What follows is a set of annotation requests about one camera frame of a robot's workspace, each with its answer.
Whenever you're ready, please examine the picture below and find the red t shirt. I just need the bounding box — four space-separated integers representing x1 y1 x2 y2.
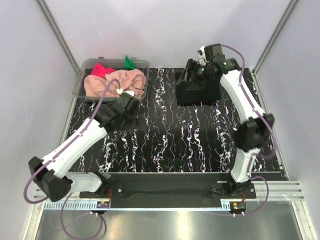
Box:
91 63 116 78

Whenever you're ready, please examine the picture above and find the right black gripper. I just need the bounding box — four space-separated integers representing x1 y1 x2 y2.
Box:
175 59 215 93

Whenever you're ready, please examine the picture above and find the green t shirt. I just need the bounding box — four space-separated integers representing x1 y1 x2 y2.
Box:
124 55 137 71

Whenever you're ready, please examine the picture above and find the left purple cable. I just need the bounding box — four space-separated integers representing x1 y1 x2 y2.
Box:
23 79 123 237

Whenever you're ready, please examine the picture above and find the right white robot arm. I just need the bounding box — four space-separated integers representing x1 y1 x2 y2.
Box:
175 43 275 199

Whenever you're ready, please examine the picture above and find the black t shirt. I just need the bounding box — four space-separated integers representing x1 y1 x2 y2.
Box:
175 71 221 106

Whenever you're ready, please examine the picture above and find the white slotted cable duct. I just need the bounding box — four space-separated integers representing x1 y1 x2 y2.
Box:
44 200 111 211

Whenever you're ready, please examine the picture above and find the clear plastic bin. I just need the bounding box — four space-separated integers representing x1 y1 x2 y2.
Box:
72 57 150 102

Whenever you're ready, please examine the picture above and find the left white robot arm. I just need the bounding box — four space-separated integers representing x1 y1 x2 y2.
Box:
27 90 140 202

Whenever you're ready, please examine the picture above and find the pink t shirt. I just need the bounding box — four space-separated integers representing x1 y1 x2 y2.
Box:
84 69 147 99

